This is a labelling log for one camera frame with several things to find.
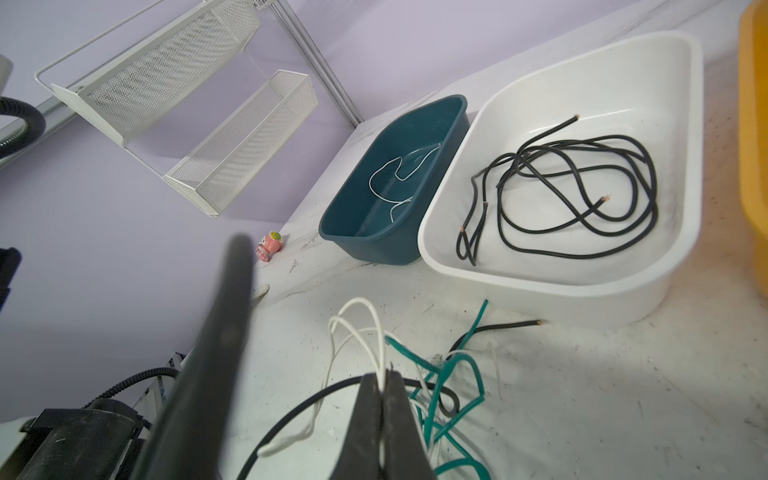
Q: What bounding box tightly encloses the white plastic bin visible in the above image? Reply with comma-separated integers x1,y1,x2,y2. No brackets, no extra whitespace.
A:
418,32,704,328

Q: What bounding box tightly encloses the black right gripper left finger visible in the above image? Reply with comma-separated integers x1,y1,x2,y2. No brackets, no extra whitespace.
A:
330,374,383,480

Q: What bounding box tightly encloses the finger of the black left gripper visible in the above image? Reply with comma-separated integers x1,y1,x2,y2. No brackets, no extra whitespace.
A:
131,234,255,479

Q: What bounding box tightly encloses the black cable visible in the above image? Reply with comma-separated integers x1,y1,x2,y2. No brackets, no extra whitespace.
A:
235,319,546,480
494,134,660,260
454,115,582,268

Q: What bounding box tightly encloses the yellow plastic bin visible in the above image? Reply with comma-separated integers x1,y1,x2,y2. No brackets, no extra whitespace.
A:
738,1,767,295

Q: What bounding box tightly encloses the teal plastic bin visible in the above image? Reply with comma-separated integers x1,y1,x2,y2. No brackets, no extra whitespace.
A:
318,95,470,265

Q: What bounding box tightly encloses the white cable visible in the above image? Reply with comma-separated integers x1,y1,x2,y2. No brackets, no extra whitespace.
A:
256,296,439,460
368,142,444,223

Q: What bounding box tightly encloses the white rubber glove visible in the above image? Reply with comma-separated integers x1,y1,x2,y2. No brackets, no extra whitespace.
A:
251,284,270,303

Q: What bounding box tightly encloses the green cable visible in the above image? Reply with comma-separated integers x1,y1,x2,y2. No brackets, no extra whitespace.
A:
383,299,493,480

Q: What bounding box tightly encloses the pink toy figure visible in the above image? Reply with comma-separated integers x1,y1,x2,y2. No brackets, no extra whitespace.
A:
256,231,283,263

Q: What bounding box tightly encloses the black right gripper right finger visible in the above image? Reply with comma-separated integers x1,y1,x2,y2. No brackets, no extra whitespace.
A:
381,370,437,480

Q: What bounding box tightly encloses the white mesh two-tier shelf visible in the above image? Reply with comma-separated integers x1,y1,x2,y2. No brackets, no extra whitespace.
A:
48,0,318,218

